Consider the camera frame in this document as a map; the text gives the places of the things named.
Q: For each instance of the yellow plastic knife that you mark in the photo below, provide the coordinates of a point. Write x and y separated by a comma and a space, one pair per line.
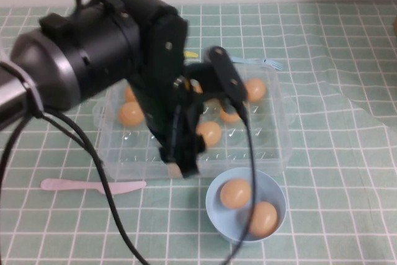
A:
191, 55

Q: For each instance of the blue plastic fork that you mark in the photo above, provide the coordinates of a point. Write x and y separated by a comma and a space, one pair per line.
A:
254, 61

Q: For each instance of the green checked tablecloth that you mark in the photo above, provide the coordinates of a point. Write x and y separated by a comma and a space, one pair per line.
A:
325, 153

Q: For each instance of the clear plastic egg box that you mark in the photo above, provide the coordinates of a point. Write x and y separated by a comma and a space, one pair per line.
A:
273, 141

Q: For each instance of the pink plastic knife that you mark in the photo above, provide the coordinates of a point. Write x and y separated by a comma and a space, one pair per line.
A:
71, 185

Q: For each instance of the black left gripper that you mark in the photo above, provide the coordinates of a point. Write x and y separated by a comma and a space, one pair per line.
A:
161, 75

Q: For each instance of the blue plastic bowl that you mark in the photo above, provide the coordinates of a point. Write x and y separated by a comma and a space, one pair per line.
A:
217, 215

